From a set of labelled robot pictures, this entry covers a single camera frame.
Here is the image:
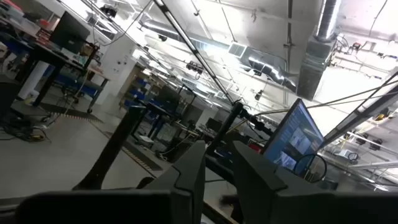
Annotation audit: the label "computer monitor blue screen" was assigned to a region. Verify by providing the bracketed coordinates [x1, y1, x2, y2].
[262, 98, 326, 179]

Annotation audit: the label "tangled floor cables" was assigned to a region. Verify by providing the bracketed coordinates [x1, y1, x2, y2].
[0, 118, 52, 144]

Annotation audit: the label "aluminium frame bar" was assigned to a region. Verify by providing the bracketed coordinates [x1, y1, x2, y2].
[323, 70, 398, 147]

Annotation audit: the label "black desk monitor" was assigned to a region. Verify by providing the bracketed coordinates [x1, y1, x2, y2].
[49, 11, 91, 54]

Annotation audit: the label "black floor pole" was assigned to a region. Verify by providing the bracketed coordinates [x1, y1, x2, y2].
[72, 105, 147, 191]

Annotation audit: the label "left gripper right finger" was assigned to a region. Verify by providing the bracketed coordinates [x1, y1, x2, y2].
[231, 140, 398, 224]

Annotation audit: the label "black monitor stand pole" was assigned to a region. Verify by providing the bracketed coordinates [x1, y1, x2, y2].
[205, 101, 276, 156]

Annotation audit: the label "overhead frame bar with light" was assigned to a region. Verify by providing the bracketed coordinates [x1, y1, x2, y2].
[153, 0, 236, 106]

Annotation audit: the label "shelf with blue bins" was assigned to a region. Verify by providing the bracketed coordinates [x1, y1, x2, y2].
[119, 63, 164, 111]

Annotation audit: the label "long silver ceiling duct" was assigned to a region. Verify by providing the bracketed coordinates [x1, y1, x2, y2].
[139, 19, 298, 93]

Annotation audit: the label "black legged desk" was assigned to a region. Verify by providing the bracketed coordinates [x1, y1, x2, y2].
[12, 40, 100, 108]

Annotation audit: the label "white building column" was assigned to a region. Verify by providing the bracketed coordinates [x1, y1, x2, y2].
[95, 37, 139, 108]

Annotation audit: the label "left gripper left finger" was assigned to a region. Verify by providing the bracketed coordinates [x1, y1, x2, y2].
[15, 139, 206, 224]

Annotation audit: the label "large silver air duct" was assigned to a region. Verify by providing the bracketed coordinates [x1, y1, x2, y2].
[295, 0, 342, 101]

